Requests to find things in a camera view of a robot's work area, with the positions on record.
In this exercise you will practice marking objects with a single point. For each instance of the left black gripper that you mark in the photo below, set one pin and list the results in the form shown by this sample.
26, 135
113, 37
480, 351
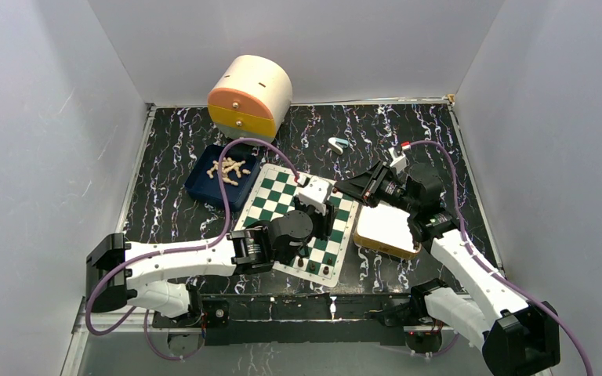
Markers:
324, 222

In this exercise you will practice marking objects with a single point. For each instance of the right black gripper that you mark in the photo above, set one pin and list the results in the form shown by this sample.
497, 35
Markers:
366, 184

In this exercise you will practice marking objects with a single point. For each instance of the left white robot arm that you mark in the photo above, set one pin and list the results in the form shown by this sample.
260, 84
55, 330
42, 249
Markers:
121, 273

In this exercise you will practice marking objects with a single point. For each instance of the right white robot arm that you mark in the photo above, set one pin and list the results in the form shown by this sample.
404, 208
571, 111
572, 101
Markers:
515, 336

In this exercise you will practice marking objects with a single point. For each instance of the green white chess board mat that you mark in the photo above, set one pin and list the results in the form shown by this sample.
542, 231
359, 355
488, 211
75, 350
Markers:
271, 197

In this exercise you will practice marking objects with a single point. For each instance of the pile of light chess pieces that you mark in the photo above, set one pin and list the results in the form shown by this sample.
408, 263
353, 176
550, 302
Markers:
228, 170

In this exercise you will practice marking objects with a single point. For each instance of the small white blue clip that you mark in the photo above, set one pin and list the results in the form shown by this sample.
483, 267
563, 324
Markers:
338, 145

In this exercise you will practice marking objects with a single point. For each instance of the dark blue plastic bin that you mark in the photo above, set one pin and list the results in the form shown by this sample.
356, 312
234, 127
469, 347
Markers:
202, 184

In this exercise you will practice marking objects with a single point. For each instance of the round drawer cabinet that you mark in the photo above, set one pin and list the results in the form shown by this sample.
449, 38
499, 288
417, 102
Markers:
251, 99

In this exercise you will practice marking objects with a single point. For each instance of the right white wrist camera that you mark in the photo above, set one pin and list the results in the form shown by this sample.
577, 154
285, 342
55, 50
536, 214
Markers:
398, 158

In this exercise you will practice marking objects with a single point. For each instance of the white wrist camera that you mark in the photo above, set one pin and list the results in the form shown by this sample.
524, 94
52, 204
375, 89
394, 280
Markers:
314, 191
398, 158

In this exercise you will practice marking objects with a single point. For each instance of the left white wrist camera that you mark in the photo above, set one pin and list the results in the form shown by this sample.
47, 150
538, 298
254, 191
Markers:
314, 191

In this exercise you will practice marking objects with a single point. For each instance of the black base frame rail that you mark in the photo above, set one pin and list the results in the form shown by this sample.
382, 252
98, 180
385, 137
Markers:
386, 319

